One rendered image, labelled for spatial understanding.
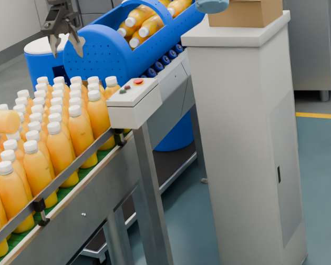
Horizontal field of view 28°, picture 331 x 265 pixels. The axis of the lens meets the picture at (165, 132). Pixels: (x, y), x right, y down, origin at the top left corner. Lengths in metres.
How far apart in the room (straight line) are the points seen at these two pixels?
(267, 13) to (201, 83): 0.37
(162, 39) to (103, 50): 0.35
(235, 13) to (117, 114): 0.64
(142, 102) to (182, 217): 1.46
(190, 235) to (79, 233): 1.36
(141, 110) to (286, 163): 0.81
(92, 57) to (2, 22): 4.39
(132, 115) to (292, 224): 1.05
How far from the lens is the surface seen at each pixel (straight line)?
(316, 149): 4.04
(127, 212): 3.37
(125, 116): 2.13
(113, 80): 2.31
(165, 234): 2.44
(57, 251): 1.99
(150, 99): 2.21
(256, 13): 2.46
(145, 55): 2.62
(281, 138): 2.66
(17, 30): 7.04
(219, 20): 2.54
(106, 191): 2.19
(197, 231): 3.39
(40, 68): 3.13
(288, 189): 2.80
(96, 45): 2.51
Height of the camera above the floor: 1.85
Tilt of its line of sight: 24 degrees down
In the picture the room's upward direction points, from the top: 10 degrees counter-clockwise
